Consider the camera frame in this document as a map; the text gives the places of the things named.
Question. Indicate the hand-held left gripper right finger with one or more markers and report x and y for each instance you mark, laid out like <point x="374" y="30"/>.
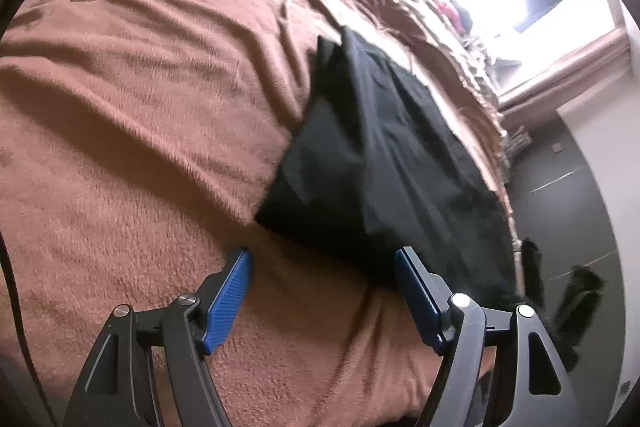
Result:
<point x="417" y="302"/>

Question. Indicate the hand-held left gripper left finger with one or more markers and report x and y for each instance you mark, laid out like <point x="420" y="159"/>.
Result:
<point x="227" y="302"/>

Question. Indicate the black garment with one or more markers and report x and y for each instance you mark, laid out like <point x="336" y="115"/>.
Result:
<point x="380" y="157"/>

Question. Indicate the black furry object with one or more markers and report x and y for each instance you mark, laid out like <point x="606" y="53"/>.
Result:
<point x="582" y="302"/>

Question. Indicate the pink-brown fleece blanket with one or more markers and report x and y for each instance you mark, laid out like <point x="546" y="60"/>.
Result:
<point x="150" y="107"/>

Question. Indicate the red plush toy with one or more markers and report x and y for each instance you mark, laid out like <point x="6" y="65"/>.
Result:
<point x="445" y="4"/>

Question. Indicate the wall socket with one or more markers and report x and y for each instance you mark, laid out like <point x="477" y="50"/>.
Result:
<point x="557" y="148"/>

